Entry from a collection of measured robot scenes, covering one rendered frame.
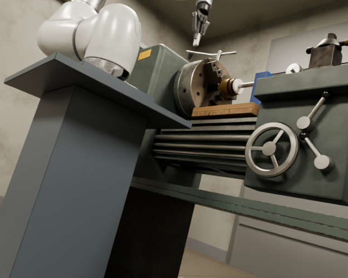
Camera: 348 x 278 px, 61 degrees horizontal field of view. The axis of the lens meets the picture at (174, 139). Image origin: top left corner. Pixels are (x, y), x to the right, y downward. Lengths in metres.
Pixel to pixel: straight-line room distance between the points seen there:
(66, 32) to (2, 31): 2.56
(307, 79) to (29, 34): 3.19
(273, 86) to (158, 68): 0.73
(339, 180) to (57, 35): 0.92
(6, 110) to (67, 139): 2.71
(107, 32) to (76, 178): 0.44
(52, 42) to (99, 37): 0.21
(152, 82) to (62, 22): 0.53
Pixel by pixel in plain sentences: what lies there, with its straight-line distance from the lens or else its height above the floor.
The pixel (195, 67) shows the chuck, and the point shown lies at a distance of 1.44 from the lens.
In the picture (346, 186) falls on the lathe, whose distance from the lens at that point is 0.78.
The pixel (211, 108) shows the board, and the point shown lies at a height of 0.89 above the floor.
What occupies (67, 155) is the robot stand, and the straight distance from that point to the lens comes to 0.80.
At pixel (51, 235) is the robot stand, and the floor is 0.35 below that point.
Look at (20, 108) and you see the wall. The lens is 3.52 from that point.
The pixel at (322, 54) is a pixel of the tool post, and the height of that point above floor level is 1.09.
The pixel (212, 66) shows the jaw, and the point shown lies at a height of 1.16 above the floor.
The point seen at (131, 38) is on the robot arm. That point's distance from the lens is 0.98.
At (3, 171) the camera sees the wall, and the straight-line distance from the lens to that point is 3.50.
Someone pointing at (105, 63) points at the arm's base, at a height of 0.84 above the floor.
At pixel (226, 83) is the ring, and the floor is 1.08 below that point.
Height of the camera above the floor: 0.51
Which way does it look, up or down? 11 degrees up
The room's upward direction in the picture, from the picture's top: 15 degrees clockwise
